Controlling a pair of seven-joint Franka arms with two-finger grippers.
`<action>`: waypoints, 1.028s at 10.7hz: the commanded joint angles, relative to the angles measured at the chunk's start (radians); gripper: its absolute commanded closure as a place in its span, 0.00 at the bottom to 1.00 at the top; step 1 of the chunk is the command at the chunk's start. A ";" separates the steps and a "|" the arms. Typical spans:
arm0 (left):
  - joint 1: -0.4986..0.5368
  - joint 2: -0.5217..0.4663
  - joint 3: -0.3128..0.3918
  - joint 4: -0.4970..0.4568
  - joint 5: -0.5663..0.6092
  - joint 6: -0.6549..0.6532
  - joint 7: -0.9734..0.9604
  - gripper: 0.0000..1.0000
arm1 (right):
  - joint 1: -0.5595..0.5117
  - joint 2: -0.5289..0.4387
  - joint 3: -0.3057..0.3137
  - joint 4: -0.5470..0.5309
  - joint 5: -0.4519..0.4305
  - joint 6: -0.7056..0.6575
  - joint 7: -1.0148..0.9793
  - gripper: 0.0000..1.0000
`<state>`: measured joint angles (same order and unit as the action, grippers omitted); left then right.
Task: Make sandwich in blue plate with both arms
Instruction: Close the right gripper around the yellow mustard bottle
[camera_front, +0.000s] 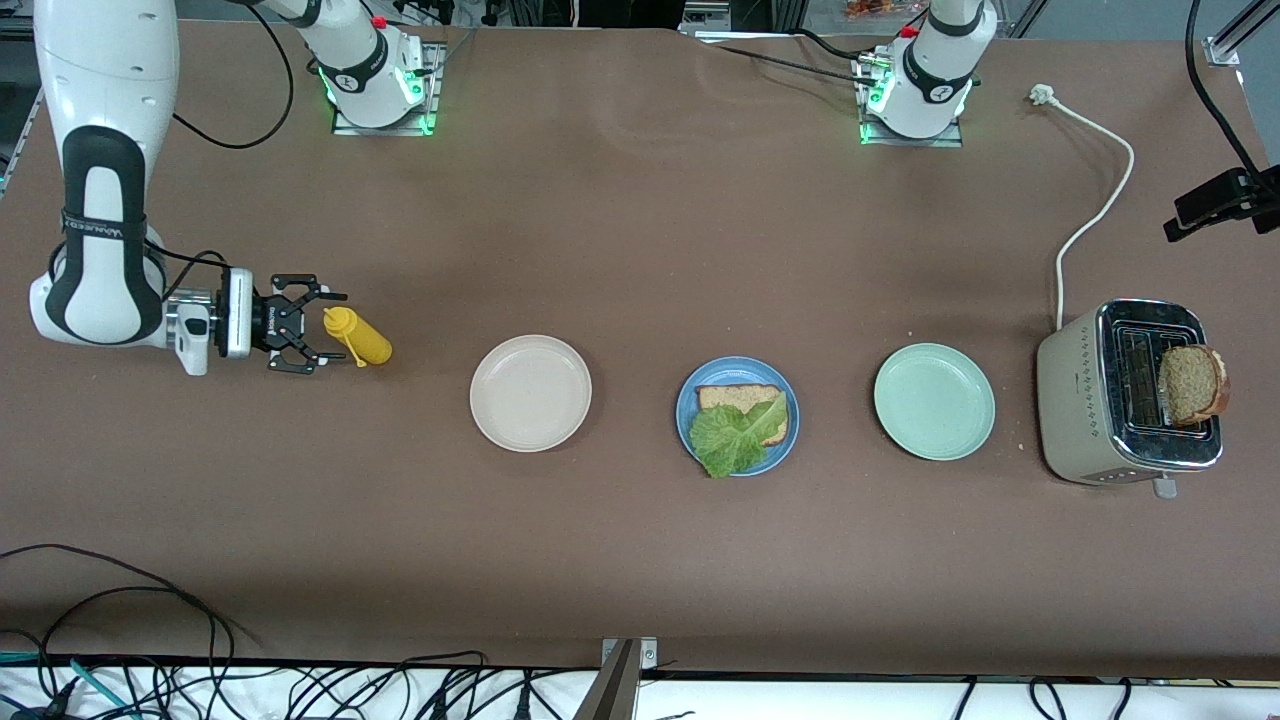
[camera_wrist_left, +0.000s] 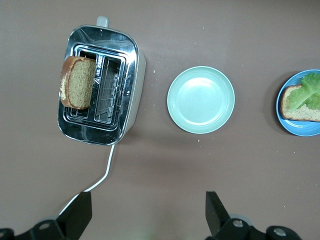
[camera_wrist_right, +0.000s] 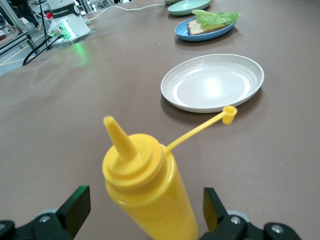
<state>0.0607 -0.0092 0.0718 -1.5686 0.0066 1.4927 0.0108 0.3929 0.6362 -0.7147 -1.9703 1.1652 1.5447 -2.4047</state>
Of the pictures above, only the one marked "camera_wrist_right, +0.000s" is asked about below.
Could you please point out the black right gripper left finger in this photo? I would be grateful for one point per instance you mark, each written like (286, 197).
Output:
(75, 210)

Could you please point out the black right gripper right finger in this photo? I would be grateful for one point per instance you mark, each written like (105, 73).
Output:
(215, 212)

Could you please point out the yellow mustard squeeze bottle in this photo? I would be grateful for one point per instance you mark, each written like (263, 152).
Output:
(150, 187)

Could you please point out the brown bread slice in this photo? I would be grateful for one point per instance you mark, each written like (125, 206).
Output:
(200, 29)

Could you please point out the green lettuce leaf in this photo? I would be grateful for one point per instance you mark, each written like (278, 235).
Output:
(217, 17)

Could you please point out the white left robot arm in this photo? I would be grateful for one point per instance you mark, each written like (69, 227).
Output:
(67, 22)

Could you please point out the white plate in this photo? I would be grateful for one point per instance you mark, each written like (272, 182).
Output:
(212, 85)

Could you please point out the blue plate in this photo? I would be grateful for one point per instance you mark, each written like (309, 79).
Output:
(200, 37)

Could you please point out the green plate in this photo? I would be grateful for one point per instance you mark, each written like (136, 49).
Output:
(188, 7)

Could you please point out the person in dark trousers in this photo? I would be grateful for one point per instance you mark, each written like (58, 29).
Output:
(28, 12)

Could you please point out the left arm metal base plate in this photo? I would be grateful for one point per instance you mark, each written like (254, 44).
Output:
(86, 35)

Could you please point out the aluminium frame rail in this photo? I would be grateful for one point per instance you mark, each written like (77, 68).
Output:
(15, 45)

